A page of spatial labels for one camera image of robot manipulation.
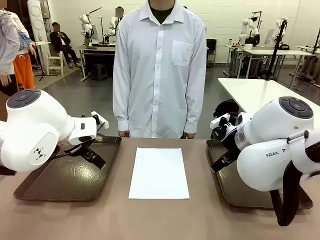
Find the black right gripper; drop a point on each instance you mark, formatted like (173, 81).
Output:
(232, 140)

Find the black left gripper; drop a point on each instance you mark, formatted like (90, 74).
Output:
(80, 148)

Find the white A4 paper sheet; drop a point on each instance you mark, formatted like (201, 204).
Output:
(158, 172)

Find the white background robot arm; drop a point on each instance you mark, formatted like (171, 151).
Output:
(278, 25)
(86, 25)
(243, 32)
(112, 25)

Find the person's left forearm white sleeve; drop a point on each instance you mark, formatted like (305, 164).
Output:
(195, 107)

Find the person's right forearm white sleeve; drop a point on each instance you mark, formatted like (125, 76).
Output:
(122, 107)

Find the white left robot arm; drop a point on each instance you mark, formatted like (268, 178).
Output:
(32, 125)

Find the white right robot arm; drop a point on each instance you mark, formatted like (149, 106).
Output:
(270, 130)

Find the person's right hand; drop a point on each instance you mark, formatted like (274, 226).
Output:
(123, 133)

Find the person's left hand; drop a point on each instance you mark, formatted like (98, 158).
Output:
(189, 135)

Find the brown plastic serving tray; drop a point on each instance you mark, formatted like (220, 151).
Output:
(225, 185)
(75, 180)

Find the black backpack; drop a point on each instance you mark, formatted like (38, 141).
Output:
(226, 106)

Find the white rounded table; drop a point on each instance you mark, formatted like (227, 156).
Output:
(250, 90)

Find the black plastic stool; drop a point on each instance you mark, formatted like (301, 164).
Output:
(99, 71)

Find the black floor tripod stand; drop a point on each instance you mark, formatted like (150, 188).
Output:
(43, 73)

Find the background workbench table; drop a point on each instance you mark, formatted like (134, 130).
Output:
(97, 53)

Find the person torso white shirt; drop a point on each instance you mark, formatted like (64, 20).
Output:
(160, 75)

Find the white folding chair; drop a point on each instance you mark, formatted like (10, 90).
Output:
(55, 61)

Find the black office chair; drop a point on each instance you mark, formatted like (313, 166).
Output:
(212, 47)

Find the bystander orange trousers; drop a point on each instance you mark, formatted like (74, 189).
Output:
(23, 70)

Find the long white background table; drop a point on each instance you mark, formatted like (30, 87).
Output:
(262, 52)

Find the seated person black clothes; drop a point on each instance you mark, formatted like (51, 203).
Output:
(60, 40)

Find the grey background monitor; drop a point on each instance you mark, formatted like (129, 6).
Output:
(94, 32)

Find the white background monitor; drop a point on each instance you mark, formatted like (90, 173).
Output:
(270, 37)

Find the background person blurred face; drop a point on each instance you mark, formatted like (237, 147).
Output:
(119, 12)

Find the white column air conditioner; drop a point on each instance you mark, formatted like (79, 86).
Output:
(37, 22)

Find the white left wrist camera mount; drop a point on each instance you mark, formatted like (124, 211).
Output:
(103, 123)

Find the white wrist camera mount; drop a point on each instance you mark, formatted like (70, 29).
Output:
(220, 120)
(103, 123)

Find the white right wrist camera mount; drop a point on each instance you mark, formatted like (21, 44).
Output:
(220, 120)

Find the black camera pole stand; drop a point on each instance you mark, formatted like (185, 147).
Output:
(277, 47)

